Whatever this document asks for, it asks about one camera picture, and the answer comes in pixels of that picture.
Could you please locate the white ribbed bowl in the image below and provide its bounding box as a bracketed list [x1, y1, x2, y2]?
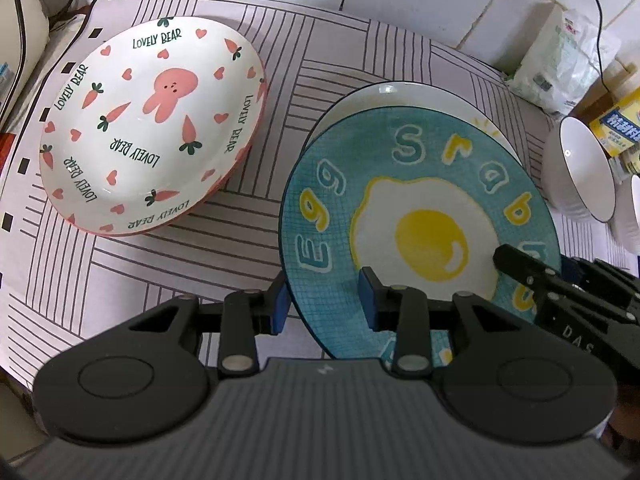
[542, 116, 618, 223]
[610, 175, 640, 256]

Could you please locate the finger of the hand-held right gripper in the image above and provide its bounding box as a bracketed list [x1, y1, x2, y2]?
[492, 244, 640, 376]
[560, 255, 640, 308]

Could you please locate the white rice cooker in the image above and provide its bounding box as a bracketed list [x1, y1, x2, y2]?
[0, 0, 57, 128]

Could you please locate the cooking wine bottle yellow label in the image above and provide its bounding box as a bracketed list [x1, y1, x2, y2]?
[589, 57, 640, 161]

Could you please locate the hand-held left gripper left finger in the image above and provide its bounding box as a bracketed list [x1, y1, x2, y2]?
[129, 271, 292, 380]

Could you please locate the pink bunny print plate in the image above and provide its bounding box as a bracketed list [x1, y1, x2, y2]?
[39, 16, 267, 235]
[70, 77, 269, 239]

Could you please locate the white plastic salt packet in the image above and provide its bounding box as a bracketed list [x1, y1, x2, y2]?
[507, 5, 621, 116]

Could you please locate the striped table mat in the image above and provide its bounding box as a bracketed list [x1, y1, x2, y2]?
[0, 0, 640, 386]

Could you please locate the thin black power cable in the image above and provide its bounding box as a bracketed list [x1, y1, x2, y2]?
[590, 0, 640, 107]

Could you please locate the blue fried egg plate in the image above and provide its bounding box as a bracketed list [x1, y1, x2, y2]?
[278, 106, 562, 361]

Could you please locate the white plate with blue rim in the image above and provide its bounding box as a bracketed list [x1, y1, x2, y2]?
[300, 81, 523, 171]

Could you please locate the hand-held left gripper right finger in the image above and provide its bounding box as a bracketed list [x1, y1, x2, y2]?
[359, 266, 522, 378]

